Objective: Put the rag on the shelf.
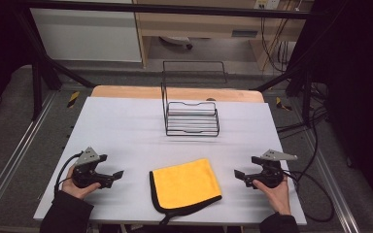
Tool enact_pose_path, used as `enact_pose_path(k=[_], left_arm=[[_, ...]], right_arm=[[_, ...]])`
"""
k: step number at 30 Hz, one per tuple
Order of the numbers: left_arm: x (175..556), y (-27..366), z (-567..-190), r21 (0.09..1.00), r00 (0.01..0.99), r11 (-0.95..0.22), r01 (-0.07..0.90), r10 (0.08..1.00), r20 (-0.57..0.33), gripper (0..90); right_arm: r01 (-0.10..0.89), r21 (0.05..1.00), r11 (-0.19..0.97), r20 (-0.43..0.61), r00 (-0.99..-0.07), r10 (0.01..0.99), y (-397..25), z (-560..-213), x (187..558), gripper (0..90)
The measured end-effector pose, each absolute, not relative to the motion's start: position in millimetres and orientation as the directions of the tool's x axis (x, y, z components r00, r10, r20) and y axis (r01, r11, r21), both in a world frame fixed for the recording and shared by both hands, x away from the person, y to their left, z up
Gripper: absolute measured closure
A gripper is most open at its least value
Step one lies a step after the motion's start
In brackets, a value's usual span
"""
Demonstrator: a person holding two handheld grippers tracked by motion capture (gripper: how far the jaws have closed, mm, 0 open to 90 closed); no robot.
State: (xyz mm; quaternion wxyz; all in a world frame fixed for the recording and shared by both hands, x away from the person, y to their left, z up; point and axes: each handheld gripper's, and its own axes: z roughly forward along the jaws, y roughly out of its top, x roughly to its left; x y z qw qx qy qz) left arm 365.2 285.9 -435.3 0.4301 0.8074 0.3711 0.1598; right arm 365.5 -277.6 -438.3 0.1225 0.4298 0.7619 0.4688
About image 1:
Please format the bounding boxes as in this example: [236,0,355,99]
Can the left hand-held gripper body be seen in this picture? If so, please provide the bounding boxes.
[72,147,114,189]

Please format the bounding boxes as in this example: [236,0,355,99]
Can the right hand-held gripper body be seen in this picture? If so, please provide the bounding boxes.
[245,149,299,189]

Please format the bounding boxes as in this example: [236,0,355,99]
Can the yellow cloth with black trim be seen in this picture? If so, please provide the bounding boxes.
[148,157,223,226]

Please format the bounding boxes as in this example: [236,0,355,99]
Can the black wire rack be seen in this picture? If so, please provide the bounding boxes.
[160,59,228,138]

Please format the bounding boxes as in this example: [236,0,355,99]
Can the person's right hand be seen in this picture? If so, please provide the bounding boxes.
[252,176,292,216]

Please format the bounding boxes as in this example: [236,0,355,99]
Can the person's left hand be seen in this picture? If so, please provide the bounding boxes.
[60,174,102,200]

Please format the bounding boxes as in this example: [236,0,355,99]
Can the yellow black floor tape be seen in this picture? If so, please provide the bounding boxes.
[66,90,81,109]
[275,96,293,112]

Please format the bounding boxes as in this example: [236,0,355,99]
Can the wooden table board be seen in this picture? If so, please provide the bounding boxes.
[89,84,266,104]

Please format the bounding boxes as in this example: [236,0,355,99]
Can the white cabinet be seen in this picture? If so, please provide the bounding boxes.
[29,7,143,63]

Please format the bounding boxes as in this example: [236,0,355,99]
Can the office chair base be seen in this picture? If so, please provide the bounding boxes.
[158,35,194,50]

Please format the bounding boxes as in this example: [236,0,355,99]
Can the light wooden desk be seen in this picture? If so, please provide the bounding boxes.
[131,0,316,70]

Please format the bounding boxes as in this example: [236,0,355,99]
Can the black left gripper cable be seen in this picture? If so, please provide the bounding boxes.
[53,151,84,197]

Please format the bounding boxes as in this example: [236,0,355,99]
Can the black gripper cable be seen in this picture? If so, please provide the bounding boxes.
[53,151,84,197]
[282,168,336,223]

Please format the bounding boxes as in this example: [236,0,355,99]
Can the black floor cables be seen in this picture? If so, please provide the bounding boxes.
[276,82,330,134]

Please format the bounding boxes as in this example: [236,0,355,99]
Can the aluminium floor rail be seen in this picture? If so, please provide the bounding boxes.
[298,121,361,233]
[0,91,58,221]

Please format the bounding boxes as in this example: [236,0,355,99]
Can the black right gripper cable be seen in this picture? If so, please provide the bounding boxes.
[282,168,336,223]

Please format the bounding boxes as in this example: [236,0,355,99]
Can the black frame stand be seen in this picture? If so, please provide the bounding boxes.
[253,59,316,128]
[14,9,97,121]

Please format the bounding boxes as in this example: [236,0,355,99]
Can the hanging cables bundle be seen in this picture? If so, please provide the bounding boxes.
[259,15,293,74]

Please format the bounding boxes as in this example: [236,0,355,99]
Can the white wall power outlet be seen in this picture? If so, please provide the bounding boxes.
[253,0,282,11]

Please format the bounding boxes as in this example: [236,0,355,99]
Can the black horizontal frame beam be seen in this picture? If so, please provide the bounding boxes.
[15,0,325,20]

